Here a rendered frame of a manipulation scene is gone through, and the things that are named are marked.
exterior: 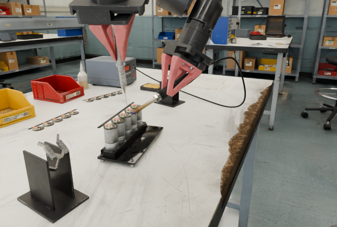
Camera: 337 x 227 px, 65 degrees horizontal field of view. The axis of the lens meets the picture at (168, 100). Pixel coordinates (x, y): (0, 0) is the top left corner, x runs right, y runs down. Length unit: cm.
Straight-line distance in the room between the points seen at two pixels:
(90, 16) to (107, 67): 59
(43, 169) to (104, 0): 23
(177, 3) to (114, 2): 18
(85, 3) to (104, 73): 60
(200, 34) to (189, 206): 31
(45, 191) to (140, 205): 12
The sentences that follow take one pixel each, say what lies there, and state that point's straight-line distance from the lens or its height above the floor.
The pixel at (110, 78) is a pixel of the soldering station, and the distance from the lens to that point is 97.
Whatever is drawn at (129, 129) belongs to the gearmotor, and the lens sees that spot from 53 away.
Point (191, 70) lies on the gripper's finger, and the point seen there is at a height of 89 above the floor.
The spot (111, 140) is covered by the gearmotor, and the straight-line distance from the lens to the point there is 48.
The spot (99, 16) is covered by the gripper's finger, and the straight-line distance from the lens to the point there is 39.
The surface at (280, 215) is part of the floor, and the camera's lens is 163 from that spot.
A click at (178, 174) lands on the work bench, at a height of 75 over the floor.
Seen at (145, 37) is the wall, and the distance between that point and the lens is 584.
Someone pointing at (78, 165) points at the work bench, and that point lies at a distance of 50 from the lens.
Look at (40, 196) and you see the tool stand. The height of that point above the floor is 77.
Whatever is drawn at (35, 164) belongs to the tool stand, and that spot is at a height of 82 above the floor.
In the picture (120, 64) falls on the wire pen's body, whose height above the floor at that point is 92.
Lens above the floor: 100
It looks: 18 degrees down
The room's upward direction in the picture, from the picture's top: straight up
